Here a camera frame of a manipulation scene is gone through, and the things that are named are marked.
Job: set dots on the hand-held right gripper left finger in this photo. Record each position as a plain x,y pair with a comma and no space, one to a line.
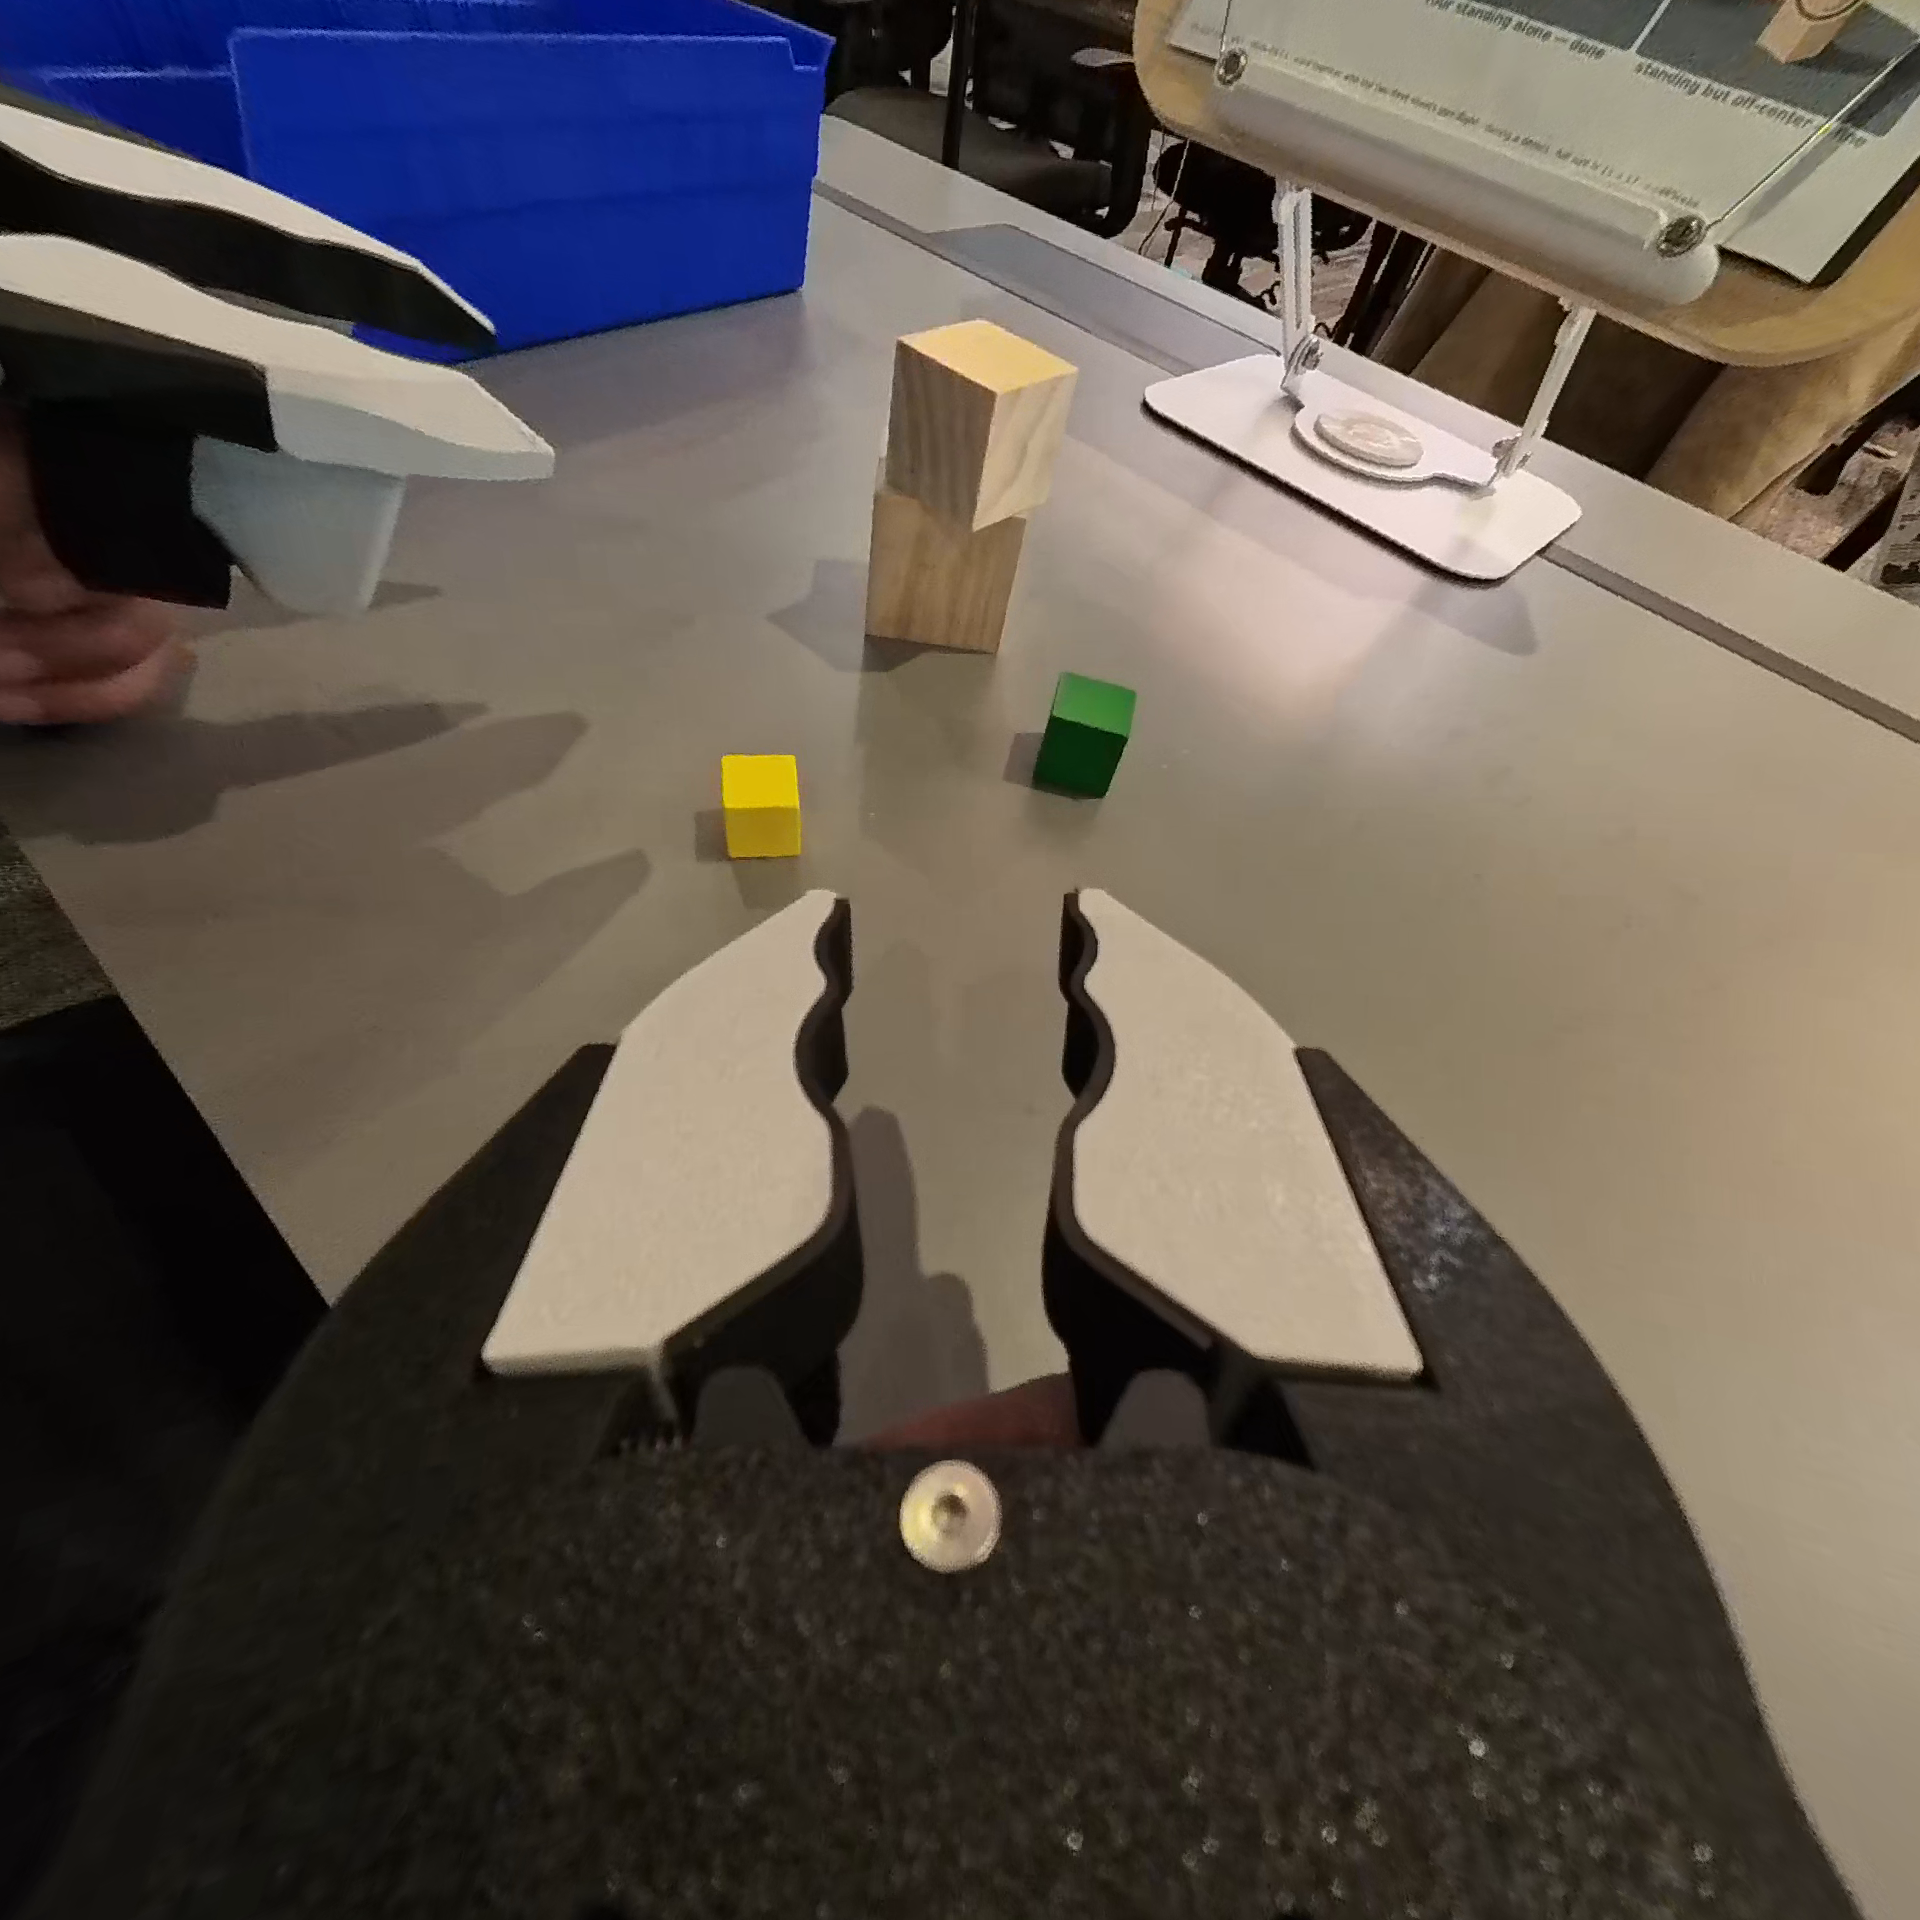
675,1199

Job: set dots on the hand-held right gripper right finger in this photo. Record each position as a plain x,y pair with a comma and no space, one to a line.
1228,1199

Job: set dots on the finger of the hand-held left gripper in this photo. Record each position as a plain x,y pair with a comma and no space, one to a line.
182,193
377,412

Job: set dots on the small yellow wooden cube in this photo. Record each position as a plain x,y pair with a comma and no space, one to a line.
762,807

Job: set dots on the small green wooden cube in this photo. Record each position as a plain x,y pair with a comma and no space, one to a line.
1085,735

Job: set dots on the large natural wooden cube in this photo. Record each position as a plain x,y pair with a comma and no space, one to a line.
976,404
936,578

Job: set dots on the person's left hand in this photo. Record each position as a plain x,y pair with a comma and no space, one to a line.
82,668

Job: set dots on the blue plastic bin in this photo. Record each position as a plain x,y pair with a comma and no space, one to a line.
528,180

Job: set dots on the black office chair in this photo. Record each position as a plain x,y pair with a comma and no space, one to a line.
1036,92

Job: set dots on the white document stand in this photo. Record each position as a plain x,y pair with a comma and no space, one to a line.
1395,478

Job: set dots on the printed instruction sheet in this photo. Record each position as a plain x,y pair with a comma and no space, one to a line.
1501,45

